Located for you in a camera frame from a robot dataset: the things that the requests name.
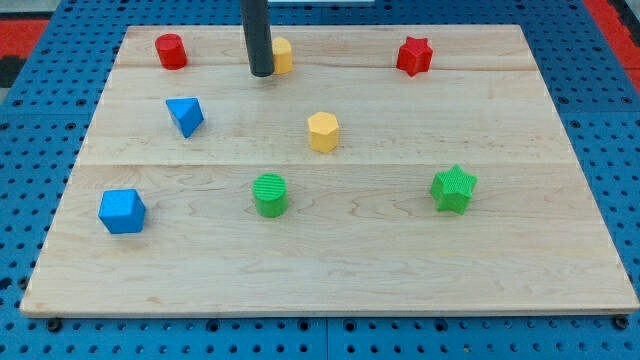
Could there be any light wooden board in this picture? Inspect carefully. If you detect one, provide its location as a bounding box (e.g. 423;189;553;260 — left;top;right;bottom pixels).
20;25;639;318

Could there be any yellow hexagon block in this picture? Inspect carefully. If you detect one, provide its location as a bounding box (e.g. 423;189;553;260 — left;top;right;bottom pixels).
307;112;340;153

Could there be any red star block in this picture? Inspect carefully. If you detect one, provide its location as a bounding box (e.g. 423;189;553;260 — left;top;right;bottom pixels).
396;36;433;77

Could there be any green cylinder block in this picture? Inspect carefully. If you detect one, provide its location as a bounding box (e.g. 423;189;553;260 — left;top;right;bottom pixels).
252;173;288;218

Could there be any red cylinder block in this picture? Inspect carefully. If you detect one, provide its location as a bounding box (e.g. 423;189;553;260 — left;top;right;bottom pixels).
154;33;187;70

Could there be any green star block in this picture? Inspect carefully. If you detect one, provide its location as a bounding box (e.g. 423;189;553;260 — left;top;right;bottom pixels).
430;164;478;215

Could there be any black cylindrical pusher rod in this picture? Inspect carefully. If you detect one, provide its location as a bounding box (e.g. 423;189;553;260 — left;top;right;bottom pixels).
240;0;275;77

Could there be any yellow heart block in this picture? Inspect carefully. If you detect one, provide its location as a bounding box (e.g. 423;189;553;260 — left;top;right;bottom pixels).
272;37;294;75

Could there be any blue triangular prism block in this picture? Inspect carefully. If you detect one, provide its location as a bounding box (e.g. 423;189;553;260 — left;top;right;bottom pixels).
165;97;204;138

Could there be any blue cube block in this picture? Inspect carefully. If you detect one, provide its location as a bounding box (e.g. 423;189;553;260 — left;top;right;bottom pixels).
98;189;146;234

